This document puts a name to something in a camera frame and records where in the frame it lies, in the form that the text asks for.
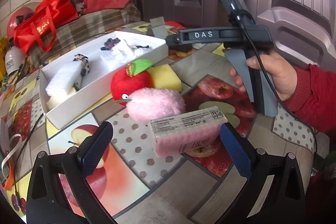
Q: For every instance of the yellow sponge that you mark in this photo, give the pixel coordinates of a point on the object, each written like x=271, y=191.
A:
x=163, y=77

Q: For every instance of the red plastic bag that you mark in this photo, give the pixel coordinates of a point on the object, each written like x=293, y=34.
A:
x=173, y=27

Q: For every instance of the red glossy tote bag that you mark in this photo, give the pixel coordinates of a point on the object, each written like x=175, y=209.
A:
x=41, y=28

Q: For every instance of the red helmet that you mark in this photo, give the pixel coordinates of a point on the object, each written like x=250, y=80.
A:
x=16, y=19

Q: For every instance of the pink plush toy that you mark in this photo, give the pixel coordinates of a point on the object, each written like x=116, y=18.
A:
x=149, y=104

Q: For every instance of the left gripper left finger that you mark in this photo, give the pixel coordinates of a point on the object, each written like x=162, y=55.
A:
x=46, y=199

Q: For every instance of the white hard hat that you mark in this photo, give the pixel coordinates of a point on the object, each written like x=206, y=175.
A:
x=14, y=58

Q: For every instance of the yellow octagonal foam piece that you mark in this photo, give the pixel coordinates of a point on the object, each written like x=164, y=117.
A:
x=56, y=100

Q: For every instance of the yellow gift bag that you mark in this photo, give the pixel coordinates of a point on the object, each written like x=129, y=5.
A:
x=4, y=46

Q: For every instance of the white folded cloth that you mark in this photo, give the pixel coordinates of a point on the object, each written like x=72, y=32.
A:
x=121, y=53

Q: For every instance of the red plush apple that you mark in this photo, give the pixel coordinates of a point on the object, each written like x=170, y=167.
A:
x=129, y=79

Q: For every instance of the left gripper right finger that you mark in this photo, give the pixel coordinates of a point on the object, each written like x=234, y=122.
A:
x=285, y=200

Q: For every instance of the plaid covered bench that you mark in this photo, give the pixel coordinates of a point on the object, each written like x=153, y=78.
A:
x=79, y=31

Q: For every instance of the red sleeved right forearm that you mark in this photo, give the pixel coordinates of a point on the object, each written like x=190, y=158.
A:
x=314, y=100

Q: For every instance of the pink packaged sponge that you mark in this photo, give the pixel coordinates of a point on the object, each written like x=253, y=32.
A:
x=185, y=132

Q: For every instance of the white foam block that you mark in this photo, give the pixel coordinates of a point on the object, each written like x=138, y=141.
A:
x=63, y=80

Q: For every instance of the white cardboard tray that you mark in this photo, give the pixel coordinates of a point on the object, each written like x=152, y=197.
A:
x=96, y=84

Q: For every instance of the leopard print scrunchie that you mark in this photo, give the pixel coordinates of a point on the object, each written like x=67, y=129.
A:
x=85, y=68

